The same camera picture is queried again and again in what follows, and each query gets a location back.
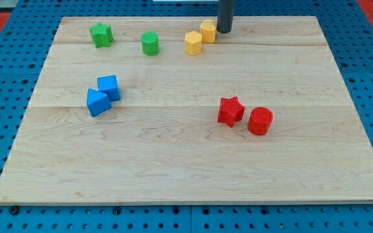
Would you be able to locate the yellow heart block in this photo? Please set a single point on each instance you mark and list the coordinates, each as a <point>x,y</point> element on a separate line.
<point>208,31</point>

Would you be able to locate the yellow hexagon block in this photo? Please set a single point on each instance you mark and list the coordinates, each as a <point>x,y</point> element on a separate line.
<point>193,41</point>

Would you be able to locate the red star block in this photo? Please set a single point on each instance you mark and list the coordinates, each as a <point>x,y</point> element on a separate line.
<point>230,111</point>

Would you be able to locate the light wooden board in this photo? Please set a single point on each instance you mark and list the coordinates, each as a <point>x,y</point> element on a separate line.
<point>161,143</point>

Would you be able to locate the red cylinder block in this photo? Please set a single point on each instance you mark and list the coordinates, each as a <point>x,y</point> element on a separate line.
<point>259,121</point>

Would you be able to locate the green cylinder block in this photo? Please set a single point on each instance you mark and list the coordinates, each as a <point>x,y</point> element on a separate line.
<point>150,43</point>

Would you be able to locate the blue cube block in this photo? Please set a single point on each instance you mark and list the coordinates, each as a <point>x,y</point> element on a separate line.
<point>109,86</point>

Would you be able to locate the blue triangle block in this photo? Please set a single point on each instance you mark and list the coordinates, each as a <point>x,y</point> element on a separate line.
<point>97,102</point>

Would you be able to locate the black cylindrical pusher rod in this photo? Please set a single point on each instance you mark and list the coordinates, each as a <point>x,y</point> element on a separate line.
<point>225,15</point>

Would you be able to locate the green star block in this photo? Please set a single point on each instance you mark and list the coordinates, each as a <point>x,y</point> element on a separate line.
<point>101,35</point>

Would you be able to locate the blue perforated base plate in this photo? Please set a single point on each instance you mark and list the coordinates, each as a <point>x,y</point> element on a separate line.
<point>25,42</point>

